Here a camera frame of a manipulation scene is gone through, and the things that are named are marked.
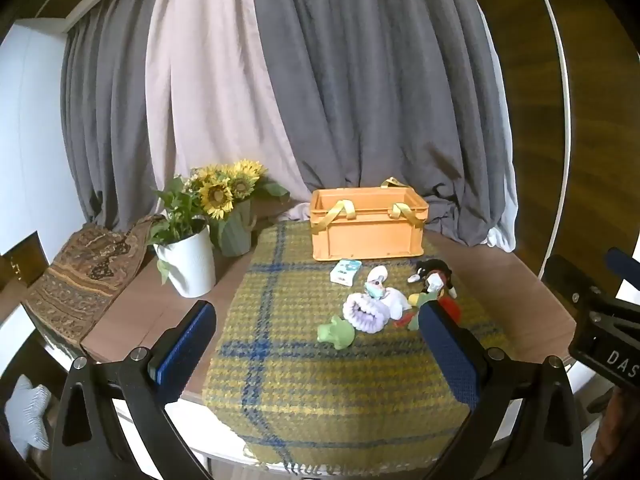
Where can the green frog toy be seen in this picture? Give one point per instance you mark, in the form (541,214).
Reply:
(337,332)

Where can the yellow green plaid blanket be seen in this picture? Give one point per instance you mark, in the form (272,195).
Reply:
(300,360)

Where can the orange plastic crate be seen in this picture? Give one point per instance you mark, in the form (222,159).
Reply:
(365,240)

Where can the sunflower bouquet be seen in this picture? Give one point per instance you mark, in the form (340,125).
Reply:
(217,195)

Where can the grey star pillow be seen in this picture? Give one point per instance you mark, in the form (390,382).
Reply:
(30,410)

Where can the person's right forearm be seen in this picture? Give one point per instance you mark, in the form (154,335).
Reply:
(617,425)

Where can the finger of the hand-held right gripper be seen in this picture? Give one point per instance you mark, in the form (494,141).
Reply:
(622,262)

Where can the purple scrunchie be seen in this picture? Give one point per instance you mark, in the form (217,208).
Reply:
(352,310)

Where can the brown patterned cloth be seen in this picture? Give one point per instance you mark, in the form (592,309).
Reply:
(80,280)

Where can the grey curtain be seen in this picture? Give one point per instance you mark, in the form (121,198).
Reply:
(375,85)

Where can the blue white tissue pack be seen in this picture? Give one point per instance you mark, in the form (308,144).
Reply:
(345,272)

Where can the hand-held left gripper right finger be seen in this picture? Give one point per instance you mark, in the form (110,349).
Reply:
(452,360)

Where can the red green plush toy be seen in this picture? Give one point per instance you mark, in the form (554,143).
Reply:
(417,301)

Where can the black white plush toy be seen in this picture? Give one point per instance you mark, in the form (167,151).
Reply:
(435,266)

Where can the green vase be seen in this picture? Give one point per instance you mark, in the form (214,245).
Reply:
(235,237)

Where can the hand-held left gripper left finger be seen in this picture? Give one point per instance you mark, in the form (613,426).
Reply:
(185,345)

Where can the green plant in white pot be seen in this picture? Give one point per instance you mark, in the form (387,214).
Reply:
(187,265)

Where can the pale pink curtain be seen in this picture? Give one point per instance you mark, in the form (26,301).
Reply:
(200,85)

